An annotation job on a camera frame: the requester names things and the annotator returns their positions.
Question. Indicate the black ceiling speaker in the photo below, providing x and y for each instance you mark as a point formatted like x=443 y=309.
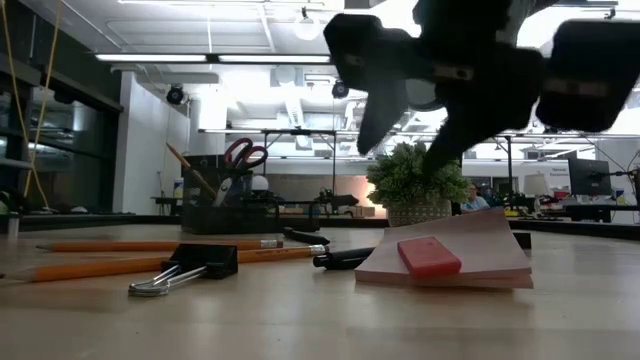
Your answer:
x=175 y=95
x=340 y=90

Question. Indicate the black metal stand frame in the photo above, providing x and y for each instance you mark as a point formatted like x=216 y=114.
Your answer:
x=300 y=132

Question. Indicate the black computer monitor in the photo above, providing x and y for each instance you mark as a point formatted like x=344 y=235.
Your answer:
x=590 y=177

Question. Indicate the black binder clip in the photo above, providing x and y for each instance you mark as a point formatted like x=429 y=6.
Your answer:
x=205 y=260

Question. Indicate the orange pencil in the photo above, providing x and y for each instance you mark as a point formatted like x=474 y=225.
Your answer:
x=150 y=245
x=192 y=172
x=90 y=271

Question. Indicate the white shade table lamp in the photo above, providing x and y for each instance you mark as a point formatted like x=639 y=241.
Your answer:
x=536 y=184

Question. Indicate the green artificial potted plant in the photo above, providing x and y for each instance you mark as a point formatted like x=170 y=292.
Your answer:
x=410 y=180

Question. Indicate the black aluminium table frame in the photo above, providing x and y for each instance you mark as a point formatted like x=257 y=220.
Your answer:
x=100 y=220

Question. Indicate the black pen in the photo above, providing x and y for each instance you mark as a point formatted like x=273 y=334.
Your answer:
x=345 y=259
x=307 y=236

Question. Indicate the red eraser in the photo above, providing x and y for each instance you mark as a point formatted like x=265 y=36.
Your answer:
x=429 y=257

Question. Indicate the pink sticky note pad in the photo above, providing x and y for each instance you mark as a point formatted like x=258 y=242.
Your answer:
x=485 y=245

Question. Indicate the ceiling light strip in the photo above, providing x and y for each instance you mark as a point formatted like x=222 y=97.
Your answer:
x=150 y=58
x=275 y=58

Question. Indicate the person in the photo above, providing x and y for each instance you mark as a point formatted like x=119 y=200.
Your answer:
x=474 y=202

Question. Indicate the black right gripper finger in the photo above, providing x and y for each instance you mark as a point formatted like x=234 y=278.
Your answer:
x=460 y=140
x=382 y=117

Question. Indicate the black mesh desk organizer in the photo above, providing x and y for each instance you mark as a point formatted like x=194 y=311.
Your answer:
x=250 y=217

